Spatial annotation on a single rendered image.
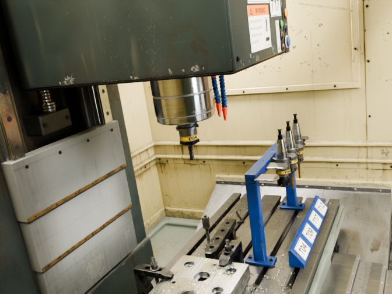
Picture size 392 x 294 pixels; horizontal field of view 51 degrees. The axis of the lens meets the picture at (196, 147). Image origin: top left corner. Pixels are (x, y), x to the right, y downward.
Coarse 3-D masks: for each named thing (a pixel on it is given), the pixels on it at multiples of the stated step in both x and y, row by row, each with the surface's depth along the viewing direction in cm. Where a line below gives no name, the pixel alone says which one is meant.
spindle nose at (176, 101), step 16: (160, 80) 100; (176, 80) 99; (192, 80) 100; (208, 80) 103; (160, 96) 102; (176, 96) 100; (192, 96) 101; (208, 96) 104; (160, 112) 104; (176, 112) 101; (192, 112) 102; (208, 112) 104
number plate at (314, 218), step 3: (312, 213) 159; (315, 213) 160; (312, 216) 157; (315, 216) 159; (318, 216) 160; (309, 219) 155; (312, 219) 156; (315, 219) 157; (318, 219) 159; (321, 219) 160; (312, 222) 154; (315, 222) 156; (318, 222) 157; (315, 225) 154; (318, 225) 156; (318, 228) 155
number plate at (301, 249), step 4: (300, 240) 141; (296, 244) 138; (300, 244) 140; (304, 244) 141; (296, 248) 137; (300, 248) 138; (304, 248) 140; (308, 248) 141; (300, 252) 137; (304, 252) 138; (308, 252) 140; (304, 256) 137; (304, 260) 136
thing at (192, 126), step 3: (192, 123) 107; (195, 123) 110; (177, 126) 110; (180, 126) 108; (183, 126) 108; (186, 126) 108; (189, 126) 108; (192, 126) 108; (195, 126) 110; (198, 126) 110; (177, 129) 109; (180, 129) 108; (183, 129) 108; (186, 129) 107; (189, 129) 107
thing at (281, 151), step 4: (276, 140) 142; (280, 140) 141; (284, 140) 142; (276, 144) 143; (280, 144) 142; (284, 144) 142; (276, 148) 143; (280, 148) 142; (284, 148) 142; (276, 152) 143; (280, 152) 142; (284, 152) 142; (276, 156) 143; (280, 156) 142; (284, 156) 142
